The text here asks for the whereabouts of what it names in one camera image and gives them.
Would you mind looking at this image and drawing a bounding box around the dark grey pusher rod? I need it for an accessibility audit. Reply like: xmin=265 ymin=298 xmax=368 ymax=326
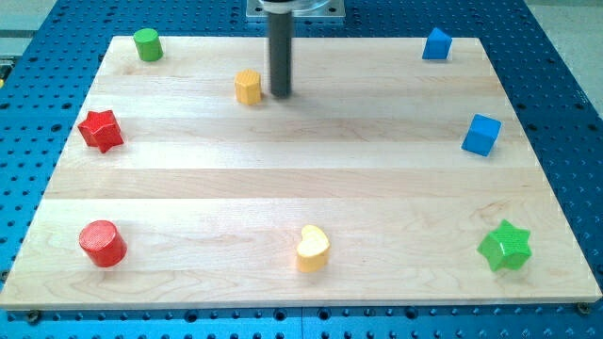
xmin=268 ymin=12 xmax=293 ymax=98

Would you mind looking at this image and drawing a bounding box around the silver mounting flange plate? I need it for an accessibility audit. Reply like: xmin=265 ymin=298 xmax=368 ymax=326
xmin=246 ymin=0 xmax=345 ymax=18

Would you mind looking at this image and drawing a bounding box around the yellow hexagon block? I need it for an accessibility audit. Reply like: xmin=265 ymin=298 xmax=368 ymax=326
xmin=235 ymin=69 xmax=262 ymax=105

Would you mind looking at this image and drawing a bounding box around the yellow heart block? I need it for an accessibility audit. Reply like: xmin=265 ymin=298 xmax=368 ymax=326
xmin=296 ymin=224 xmax=331 ymax=273

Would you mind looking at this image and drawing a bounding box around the green cylinder block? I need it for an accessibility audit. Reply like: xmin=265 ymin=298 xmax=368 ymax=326
xmin=133 ymin=28 xmax=163 ymax=62

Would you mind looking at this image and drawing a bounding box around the blue triangular prism block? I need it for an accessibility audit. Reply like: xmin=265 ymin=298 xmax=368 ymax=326
xmin=422 ymin=27 xmax=452 ymax=60

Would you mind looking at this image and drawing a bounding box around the light wooden board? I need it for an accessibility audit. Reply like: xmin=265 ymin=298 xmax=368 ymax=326
xmin=1 ymin=36 xmax=601 ymax=310

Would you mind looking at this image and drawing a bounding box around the red star block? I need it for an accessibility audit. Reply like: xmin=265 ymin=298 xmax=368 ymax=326
xmin=77 ymin=110 xmax=124 ymax=153

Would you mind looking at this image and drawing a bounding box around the blue cube block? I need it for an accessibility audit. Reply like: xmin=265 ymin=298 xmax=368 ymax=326
xmin=462 ymin=114 xmax=502 ymax=156

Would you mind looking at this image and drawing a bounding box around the red cylinder block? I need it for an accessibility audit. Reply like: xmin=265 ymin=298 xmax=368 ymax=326
xmin=78 ymin=219 xmax=127 ymax=267

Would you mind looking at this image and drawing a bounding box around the green star block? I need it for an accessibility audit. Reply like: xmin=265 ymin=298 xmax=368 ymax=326
xmin=477 ymin=219 xmax=532 ymax=271

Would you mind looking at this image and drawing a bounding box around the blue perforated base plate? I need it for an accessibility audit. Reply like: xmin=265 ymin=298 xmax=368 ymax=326
xmin=1 ymin=1 xmax=602 ymax=338

